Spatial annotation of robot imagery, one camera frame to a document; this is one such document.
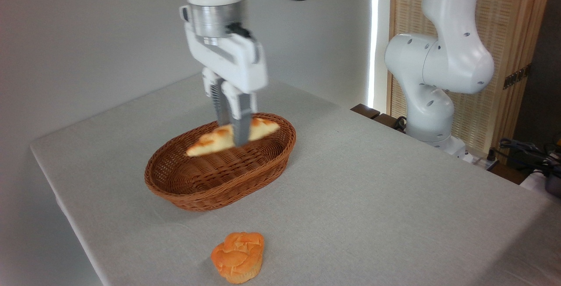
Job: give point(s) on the metal screen hinge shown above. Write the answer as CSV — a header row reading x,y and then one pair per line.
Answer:
x,y
517,76

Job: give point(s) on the grey tablecloth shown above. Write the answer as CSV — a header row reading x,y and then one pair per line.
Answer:
x,y
394,216

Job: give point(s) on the wooden bamboo folding screen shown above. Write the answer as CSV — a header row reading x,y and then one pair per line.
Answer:
x,y
508,14

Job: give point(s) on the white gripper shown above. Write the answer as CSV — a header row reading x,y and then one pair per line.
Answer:
x,y
232,64

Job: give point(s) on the dark brown wooden furniture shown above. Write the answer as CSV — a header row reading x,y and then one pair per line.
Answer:
x,y
366,110

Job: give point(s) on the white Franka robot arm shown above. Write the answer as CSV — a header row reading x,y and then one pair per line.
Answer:
x,y
442,62

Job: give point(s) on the orange muffin shaped bread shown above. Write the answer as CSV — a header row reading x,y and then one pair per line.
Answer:
x,y
239,257

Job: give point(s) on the long braided bread loaf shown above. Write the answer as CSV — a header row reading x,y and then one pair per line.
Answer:
x,y
214,139

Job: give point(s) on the brown wicker oval basket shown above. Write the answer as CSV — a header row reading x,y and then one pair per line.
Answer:
x,y
206,180

